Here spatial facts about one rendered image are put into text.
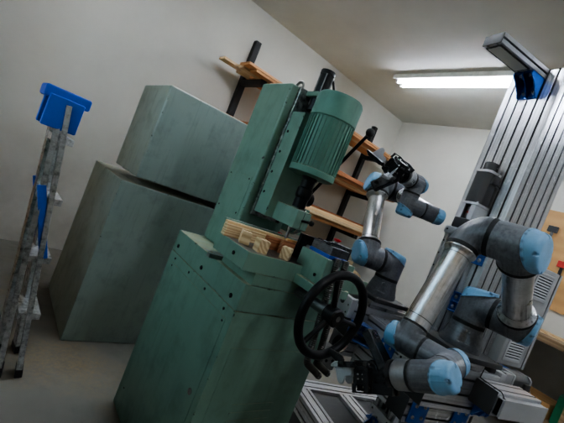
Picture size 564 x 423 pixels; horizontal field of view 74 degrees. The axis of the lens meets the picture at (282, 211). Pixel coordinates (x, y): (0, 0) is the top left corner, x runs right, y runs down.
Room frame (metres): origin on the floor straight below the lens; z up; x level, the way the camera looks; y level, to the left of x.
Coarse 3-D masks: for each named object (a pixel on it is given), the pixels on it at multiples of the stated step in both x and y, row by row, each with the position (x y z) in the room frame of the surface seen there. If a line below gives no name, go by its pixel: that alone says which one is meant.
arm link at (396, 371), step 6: (396, 360) 0.93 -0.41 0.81; (402, 360) 0.92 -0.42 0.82; (390, 366) 0.93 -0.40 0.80; (396, 366) 0.92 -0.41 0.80; (402, 366) 0.90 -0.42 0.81; (390, 372) 0.92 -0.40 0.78; (396, 372) 0.91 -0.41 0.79; (402, 372) 0.89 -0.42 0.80; (390, 378) 0.91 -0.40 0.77; (396, 378) 0.90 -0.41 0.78; (402, 378) 0.89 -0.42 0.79; (396, 384) 0.90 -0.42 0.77; (402, 384) 0.89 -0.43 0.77; (402, 390) 0.91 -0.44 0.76; (408, 390) 0.89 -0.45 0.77
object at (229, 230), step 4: (228, 224) 1.23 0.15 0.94; (224, 228) 1.23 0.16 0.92; (228, 228) 1.23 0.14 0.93; (232, 228) 1.24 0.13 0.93; (236, 228) 1.25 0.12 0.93; (240, 228) 1.26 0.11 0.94; (244, 228) 1.28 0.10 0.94; (224, 232) 1.22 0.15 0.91; (228, 232) 1.23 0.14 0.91; (232, 232) 1.24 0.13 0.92; (236, 232) 1.25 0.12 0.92; (240, 232) 1.26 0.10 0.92; (252, 232) 1.29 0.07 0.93; (256, 232) 1.30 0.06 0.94; (228, 236) 1.24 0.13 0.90; (232, 236) 1.24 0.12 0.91; (236, 236) 1.25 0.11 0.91; (252, 236) 1.29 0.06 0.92; (256, 236) 1.30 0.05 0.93; (260, 236) 1.31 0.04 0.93; (264, 236) 1.32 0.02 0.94; (252, 240) 1.29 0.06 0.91; (348, 260) 1.63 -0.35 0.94
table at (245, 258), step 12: (216, 240) 1.27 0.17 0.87; (228, 240) 1.21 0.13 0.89; (228, 252) 1.19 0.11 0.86; (240, 252) 1.14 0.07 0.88; (252, 252) 1.12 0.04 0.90; (276, 252) 1.31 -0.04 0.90; (240, 264) 1.12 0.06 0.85; (252, 264) 1.12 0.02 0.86; (264, 264) 1.15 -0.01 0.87; (276, 264) 1.18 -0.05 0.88; (288, 264) 1.21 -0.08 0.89; (300, 264) 1.25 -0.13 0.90; (276, 276) 1.19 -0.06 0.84; (288, 276) 1.22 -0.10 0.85; (300, 276) 1.22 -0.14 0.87; (348, 288) 1.42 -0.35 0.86
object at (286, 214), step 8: (280, 208) 1.41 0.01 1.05; (288, 208) 1.38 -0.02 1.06; (296, 208) 1.35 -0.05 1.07; (272, 216) 1.44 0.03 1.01; (280, 216) 1.40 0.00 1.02; (288, 216) 1.37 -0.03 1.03; (296, 216) 1.34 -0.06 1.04; (304, 216) 1.35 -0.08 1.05; (288, 224) 1.35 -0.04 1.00; (296, 224) 1.34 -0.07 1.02; (304, 224) 1.36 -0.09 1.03
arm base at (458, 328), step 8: (456, 320) 1.38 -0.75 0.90; (448, 328) 1.39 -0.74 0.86; (456, 328) 1.37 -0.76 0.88; (464, 328) 1.35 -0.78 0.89; (472, 328) 1.34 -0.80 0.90; (480, 328) 1.34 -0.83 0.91; (440, 336) 1.41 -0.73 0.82; (448, 336) 1.37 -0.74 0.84; (456, 336) 1.35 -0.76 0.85; (464, 336) 1.35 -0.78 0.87; (472, 336) 1.34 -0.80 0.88; (480, 336) 1.35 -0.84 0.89; (456, 344) 1.34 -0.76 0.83; (464, 344) 1.33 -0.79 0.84; (472, 344) 1.33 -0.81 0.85; (480, 344) 1.34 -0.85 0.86; (472, 352) 1.33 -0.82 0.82; (480, 352) 1.34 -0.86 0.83
